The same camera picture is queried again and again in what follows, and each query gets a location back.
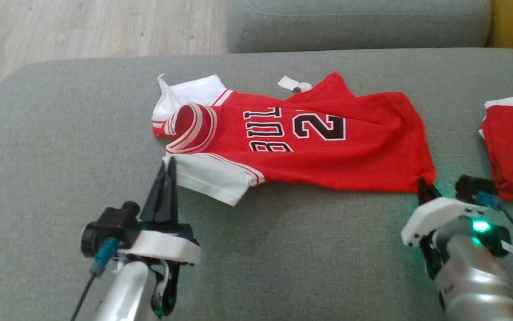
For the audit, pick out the grey sofa seat cushion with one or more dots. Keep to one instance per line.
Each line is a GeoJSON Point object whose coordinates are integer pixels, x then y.
{"type": "Point", "coordinates": [354, 22]}

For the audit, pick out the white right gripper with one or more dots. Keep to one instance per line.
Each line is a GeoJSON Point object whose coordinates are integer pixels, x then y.
{"type": "Point", "coordinates": [435, 214]}

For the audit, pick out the red basketball jersey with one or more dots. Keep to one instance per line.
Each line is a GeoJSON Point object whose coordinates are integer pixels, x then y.
{"type": "Point", "coordinates": [328, 160]}

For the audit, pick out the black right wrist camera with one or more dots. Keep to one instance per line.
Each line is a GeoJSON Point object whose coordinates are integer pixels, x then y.
{"type": "Point", "coordinates": [473, 187]}

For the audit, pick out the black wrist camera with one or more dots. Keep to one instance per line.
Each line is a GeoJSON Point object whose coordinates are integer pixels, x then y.
{"type": "Point", "coordinates": [109, 229]}
{"type": "Point", "coordinates": [473, 187]}

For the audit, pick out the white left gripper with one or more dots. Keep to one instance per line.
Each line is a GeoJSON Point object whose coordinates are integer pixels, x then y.
{"type": "Point", "coordinates": [163, 245]}

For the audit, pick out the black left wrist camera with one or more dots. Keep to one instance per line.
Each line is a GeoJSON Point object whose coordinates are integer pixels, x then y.
{"type": "Point", "coordinates": [109, 229]}

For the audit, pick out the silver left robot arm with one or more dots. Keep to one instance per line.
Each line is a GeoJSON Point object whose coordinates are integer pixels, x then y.
{"type": "Point", "coordinates": [125, 294]}

